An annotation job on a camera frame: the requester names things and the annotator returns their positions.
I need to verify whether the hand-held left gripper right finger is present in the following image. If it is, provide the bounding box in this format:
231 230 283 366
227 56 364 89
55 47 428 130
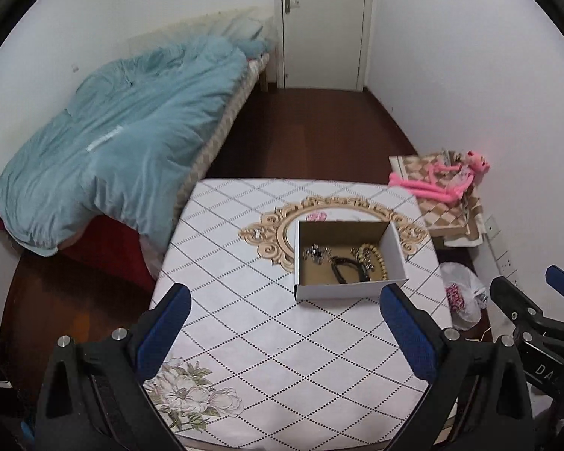
380 283 535 451

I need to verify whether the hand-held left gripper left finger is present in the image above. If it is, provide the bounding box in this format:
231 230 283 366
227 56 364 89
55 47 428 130
34 283 192 451

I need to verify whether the white cardboard box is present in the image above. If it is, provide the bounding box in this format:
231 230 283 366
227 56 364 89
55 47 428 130
293 219 409 301

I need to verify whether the beige beaded bracelet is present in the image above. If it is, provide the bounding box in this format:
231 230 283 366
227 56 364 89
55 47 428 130
356 243 391 282

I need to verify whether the thin silver chain bracelet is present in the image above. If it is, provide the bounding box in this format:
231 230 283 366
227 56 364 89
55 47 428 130
350 247 375 269

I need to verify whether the black smartwatch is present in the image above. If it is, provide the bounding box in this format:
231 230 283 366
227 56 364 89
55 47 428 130
330 255 375 285

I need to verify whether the chunky silver chain bracelet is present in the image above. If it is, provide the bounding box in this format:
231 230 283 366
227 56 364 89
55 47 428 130
303 244 330 265

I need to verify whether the white plastic bag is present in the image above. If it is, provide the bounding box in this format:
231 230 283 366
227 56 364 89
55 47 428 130
439 262 490 331

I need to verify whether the white power strip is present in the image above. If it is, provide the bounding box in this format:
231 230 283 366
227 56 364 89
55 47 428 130
483 213 519 283

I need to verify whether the white diamond-patterned tablecloth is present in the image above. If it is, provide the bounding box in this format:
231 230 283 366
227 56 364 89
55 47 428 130
142 179 455 451

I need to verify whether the red bed skirt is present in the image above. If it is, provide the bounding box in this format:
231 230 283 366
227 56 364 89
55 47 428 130
0 209 159 293

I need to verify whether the brown checkered mat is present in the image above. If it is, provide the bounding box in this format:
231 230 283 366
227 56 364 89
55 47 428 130
388 150 486 248

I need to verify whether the pink plush toy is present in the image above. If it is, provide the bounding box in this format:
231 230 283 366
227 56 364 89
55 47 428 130
387 150 492 204

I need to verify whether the light blue duvet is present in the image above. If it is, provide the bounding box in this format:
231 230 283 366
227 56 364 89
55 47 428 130
0 36 272 257

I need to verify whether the white pillow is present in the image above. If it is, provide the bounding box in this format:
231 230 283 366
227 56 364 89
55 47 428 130
215 15 265 41

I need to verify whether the white door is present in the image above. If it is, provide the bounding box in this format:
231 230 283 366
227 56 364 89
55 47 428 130
273 0 375 91

